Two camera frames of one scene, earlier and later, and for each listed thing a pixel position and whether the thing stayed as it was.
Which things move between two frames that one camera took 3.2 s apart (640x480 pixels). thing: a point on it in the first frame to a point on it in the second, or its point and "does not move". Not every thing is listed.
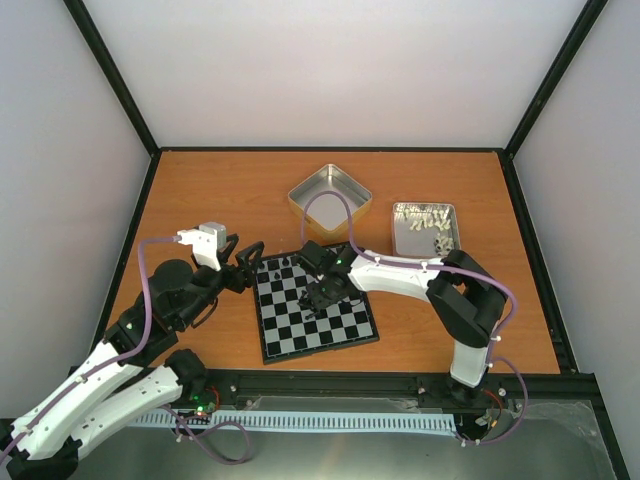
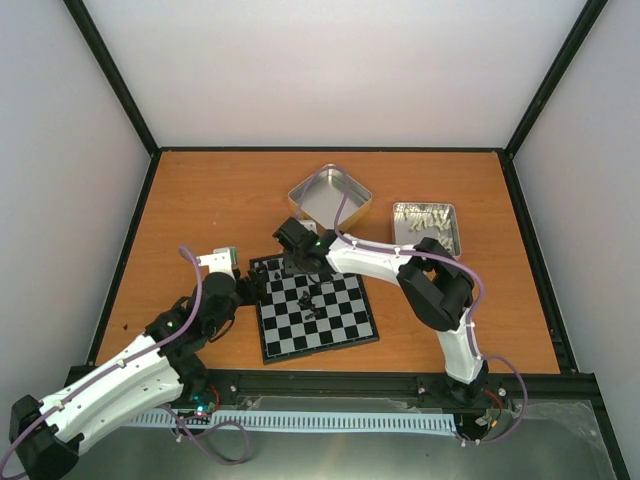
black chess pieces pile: [306, 304] does not move
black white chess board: [286, 332] does not move
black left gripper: [248, 274] to [255, 289]
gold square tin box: [329, 201] does not move
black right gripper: [319, 301] to [288, 257]
